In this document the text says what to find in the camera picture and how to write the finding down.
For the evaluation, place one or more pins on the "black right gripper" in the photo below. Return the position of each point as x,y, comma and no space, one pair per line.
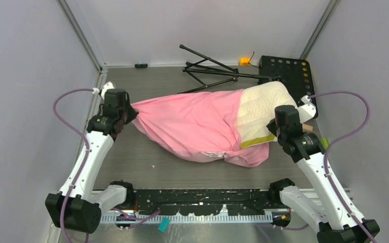
272,126

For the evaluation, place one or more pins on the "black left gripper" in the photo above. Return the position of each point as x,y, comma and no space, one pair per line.
132,113

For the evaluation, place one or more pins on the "cream textured pillow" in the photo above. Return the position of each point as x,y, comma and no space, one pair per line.
257,109

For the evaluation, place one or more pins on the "pink pillowcase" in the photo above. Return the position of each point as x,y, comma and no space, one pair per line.
199,127

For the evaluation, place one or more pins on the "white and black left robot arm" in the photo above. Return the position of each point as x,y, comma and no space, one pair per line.
75,206

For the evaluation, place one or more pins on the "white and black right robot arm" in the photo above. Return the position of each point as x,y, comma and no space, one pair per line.
337,219

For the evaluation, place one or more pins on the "wooden block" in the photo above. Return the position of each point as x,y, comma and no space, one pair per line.
307,128

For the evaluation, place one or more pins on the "green small block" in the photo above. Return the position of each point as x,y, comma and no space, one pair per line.
324,143

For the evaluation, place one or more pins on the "black perforated music stand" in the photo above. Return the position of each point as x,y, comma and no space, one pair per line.
295,74

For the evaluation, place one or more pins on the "orange yellow small device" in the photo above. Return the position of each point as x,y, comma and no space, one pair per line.
245,62

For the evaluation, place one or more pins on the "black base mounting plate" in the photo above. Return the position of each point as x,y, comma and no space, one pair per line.
203,202

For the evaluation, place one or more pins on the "teal tape piece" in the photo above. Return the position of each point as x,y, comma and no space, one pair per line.
164,224

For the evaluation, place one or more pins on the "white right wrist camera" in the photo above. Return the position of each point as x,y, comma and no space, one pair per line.
307,110

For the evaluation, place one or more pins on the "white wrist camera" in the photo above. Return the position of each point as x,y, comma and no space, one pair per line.
101,92
307,110

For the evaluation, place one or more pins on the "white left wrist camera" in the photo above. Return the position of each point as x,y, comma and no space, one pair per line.
101,92

